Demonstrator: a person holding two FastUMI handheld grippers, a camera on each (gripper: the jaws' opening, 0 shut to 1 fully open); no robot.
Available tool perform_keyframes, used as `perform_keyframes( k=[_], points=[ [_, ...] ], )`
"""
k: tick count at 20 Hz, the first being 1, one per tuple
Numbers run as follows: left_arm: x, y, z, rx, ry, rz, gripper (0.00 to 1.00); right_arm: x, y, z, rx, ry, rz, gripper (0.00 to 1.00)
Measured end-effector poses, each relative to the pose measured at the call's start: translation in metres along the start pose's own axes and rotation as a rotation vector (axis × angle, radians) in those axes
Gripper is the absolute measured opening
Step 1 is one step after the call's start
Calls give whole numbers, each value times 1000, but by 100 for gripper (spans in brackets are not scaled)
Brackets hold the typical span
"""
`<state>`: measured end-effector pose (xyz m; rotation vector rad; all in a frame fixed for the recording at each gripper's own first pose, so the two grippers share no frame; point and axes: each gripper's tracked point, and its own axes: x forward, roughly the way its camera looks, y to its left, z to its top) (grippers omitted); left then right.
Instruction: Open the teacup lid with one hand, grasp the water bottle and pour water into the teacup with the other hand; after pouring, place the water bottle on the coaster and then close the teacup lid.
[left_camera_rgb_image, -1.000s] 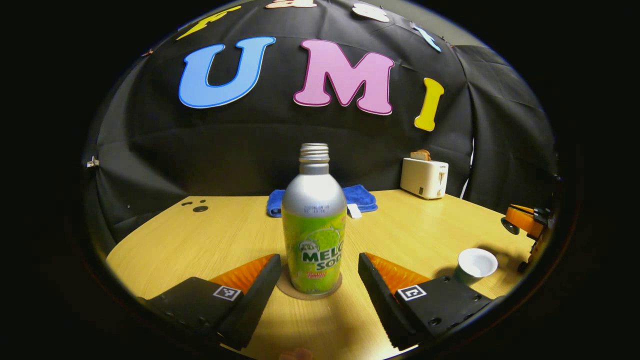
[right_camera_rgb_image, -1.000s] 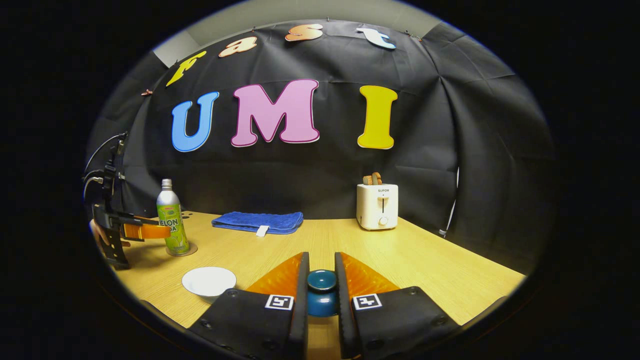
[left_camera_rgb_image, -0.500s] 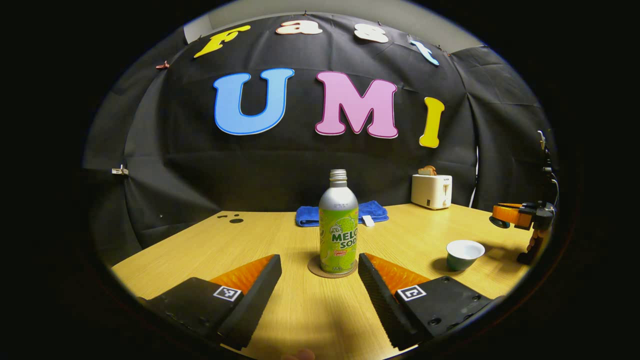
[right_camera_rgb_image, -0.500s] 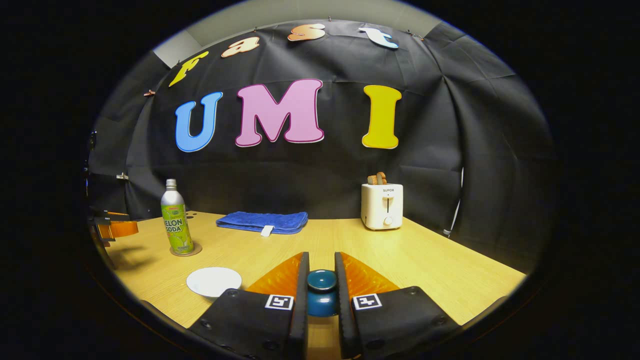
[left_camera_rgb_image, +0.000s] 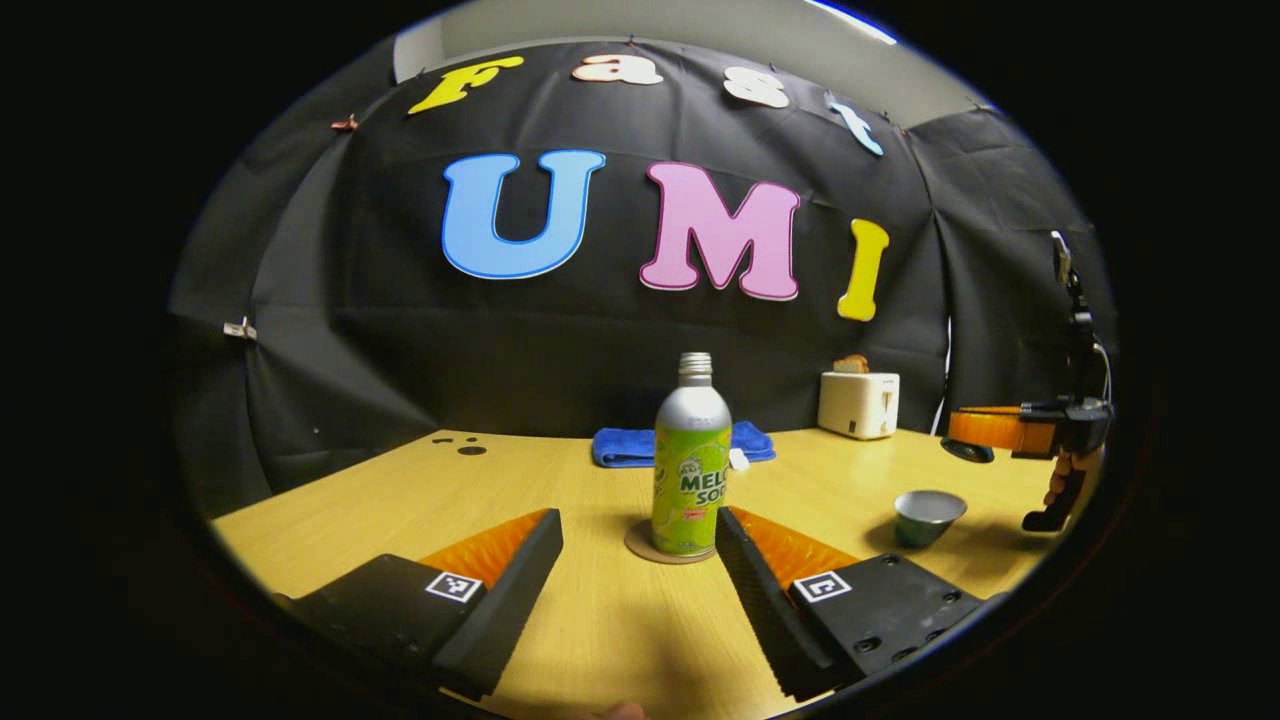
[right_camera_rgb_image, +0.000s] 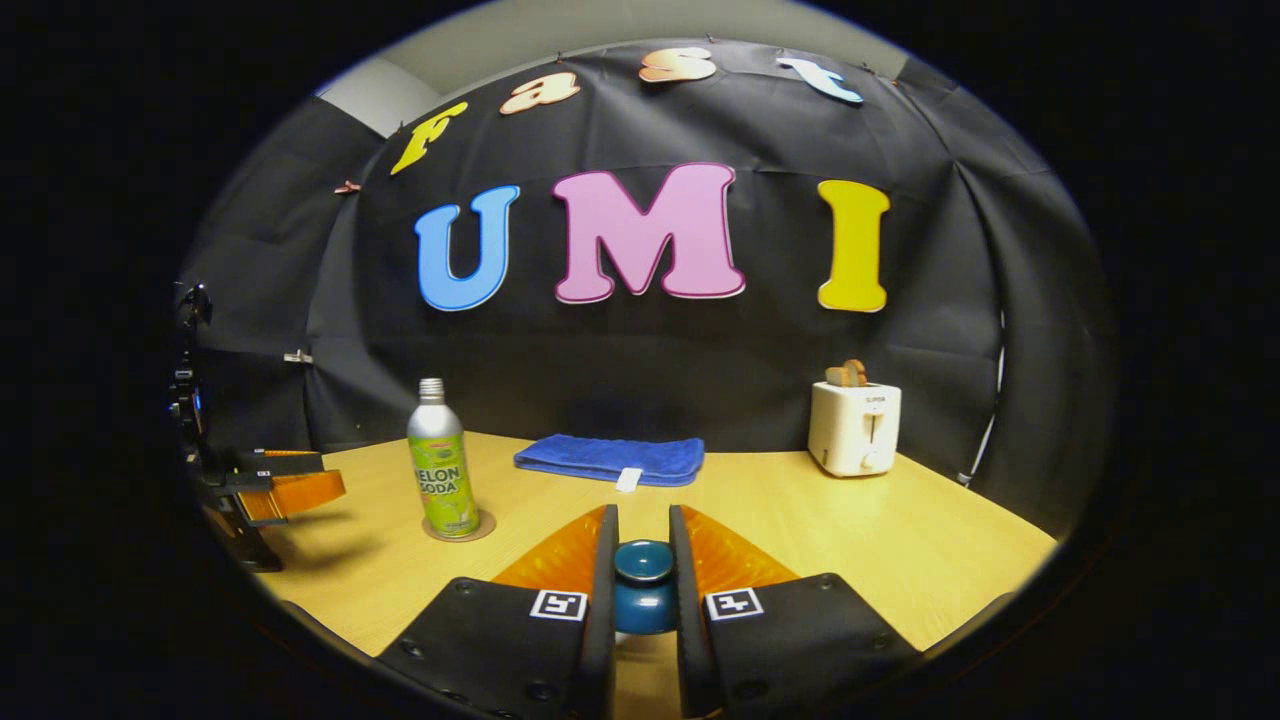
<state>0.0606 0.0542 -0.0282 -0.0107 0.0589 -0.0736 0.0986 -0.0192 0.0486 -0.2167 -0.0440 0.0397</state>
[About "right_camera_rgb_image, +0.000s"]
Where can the brown bread slice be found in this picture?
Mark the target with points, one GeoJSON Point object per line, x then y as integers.
{"type": "Point", "coordinates": [847, 374]}

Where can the white toaster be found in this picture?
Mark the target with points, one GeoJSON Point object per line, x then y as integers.
{"type": "Point", "coordinates": [850, 435]}

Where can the black backdrop cloth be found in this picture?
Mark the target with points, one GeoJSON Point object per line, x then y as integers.
{"type": "Point", "coordinates": [650, 370]}

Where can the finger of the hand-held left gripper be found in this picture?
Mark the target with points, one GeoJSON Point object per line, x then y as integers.
{"type": "Point", "coordinates": [300, 495]}
{"type": "Point", "coordinates": [285, 463]}

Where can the teal teacup lid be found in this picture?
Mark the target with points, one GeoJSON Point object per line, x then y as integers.
{"type": "Point", "coordinates": [644, 590]}

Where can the round brown coaster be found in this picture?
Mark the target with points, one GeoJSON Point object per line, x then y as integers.
{"type": "Point", "coordinates": [489, 525]}

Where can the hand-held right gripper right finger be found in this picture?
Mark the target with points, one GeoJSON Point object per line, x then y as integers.
{"type": "Point", "coordinates": [690, 640]}

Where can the white clip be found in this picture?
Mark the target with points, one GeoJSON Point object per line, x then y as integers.
{"type": "Point", "coordinates": [298, 356]}

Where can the silver green water bottle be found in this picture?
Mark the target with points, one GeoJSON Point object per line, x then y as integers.
{"type": "Point", "coordinates": [442, 470]}

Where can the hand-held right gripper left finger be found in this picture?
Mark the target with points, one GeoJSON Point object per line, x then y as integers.
{"type": "Point", "coordinates": [600, 620]}

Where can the blue folded towel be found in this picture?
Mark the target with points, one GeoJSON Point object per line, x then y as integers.
{"type": "Point", "coordinates": [610, 458]}

